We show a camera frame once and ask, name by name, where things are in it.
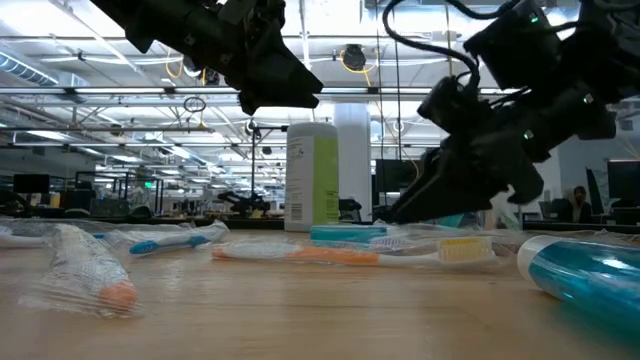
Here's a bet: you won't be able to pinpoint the black camera stand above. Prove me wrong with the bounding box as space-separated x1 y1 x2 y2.
248 124 291 201

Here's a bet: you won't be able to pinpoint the person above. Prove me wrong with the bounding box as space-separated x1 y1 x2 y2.
569 185 594 224

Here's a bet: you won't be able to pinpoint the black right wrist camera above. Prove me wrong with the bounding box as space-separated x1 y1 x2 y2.
417 74 484 135

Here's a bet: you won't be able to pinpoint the white green wipes canister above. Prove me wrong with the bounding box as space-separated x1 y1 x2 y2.
283 122 341 234

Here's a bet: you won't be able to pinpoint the silver overhead frame bar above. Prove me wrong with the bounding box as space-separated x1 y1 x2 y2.
0 85 526 97

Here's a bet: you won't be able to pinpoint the orange white toothbrush yellow bristles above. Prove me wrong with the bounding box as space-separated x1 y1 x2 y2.
210 236 499 269

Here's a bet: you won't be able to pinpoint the black office chair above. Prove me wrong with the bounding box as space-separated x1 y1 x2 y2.
585 167 609 221

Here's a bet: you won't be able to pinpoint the black monitor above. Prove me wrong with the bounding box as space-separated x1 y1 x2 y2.
607 159 640 201
374 158 426 194
13 173 51 195

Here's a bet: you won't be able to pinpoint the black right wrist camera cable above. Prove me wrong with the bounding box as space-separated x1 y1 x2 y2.
382 0 521 96

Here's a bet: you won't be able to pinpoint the teal mouthwash bottle white cap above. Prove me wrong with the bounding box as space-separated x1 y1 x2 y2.
439 213 469 229
309 223 401 247
517 234 640 341

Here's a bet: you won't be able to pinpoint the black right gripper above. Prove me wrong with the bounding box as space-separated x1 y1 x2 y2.
387 82 618 225

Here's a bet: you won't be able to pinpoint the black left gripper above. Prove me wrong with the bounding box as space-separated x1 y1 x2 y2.
184 0 325 117

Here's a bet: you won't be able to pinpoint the black overhead camera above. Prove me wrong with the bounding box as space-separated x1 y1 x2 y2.
342 43 368 72

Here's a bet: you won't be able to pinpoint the white round pillar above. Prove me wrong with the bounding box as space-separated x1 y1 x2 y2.
332 102 374 221

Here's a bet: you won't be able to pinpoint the green white toothbrush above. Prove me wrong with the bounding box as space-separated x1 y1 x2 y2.
370 234 444 250

